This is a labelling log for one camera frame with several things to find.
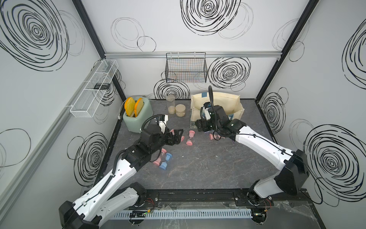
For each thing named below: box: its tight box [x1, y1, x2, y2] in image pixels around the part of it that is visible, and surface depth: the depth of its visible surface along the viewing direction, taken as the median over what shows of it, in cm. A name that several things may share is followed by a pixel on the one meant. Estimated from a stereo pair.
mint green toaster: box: [122, 96, 153, 133], surface depth 93 cm
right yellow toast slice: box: [133, 97, 144, 118], surface depth 90 cm
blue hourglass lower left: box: [159, 152, 173, 171], surface depth 87 cm
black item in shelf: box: [93, 83, 111, 90], surface depth 80 cm
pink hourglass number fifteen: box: [185, 129, 196, 146], surface depth 96 cm
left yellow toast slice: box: [124, 96, 136, 117], surface depth 91 cm
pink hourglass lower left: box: [152, 147, 167, 167], surface depth 86 cm
